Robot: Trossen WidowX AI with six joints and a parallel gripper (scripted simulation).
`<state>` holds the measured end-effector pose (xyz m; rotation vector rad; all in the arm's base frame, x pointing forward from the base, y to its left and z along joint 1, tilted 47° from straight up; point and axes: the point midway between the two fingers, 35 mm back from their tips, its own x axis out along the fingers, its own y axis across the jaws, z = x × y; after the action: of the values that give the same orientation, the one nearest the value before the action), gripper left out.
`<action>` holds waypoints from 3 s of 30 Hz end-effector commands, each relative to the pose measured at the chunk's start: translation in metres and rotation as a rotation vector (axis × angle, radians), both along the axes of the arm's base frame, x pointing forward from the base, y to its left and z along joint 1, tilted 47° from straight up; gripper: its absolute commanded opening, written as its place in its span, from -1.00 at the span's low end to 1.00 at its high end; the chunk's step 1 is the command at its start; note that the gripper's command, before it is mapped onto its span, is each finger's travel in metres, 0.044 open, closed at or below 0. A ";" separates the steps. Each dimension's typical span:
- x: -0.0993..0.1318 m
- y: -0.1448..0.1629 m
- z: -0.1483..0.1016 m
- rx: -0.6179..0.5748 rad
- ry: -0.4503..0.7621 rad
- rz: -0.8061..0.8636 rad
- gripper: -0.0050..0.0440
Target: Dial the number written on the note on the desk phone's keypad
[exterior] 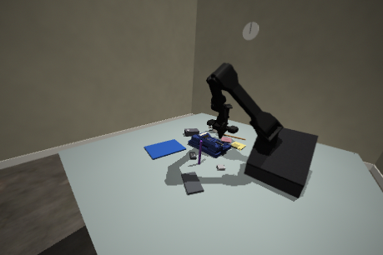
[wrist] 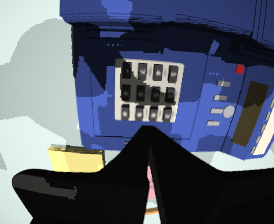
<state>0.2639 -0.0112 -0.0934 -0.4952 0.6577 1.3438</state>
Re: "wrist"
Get yellow sticky note pad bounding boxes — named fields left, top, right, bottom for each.
left=47, top=146, right=105, bottom=172

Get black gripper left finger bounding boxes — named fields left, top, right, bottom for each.
left=12, top=125, right=150, bottom=224

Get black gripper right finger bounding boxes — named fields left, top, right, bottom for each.
left=148, top=125, right=274, bottom=224

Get grey phone keypad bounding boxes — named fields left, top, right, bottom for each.
left=115, top=58, right=184, bottom=122

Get pink sticky note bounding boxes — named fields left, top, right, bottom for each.
left=147, top=162, right=155, bottom=200

